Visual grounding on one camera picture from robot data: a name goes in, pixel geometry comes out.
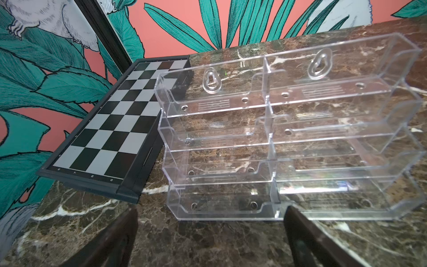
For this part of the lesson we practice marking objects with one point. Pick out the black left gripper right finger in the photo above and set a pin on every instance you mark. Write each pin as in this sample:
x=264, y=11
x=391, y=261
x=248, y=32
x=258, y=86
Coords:
x=310, y=245

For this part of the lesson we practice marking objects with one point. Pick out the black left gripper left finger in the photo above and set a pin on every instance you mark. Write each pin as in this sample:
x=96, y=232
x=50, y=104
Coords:
x=112, y=247

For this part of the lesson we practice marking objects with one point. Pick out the clear acrylic card display rack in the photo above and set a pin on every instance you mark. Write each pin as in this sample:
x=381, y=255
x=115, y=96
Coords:
x=323, y=129

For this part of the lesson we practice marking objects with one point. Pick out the folded black chess board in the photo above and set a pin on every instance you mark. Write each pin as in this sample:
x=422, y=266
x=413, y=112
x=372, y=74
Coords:
x=113, y=150

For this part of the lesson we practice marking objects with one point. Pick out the black corner frame post left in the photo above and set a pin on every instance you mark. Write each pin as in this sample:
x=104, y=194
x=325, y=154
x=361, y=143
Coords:
x=105, y=31

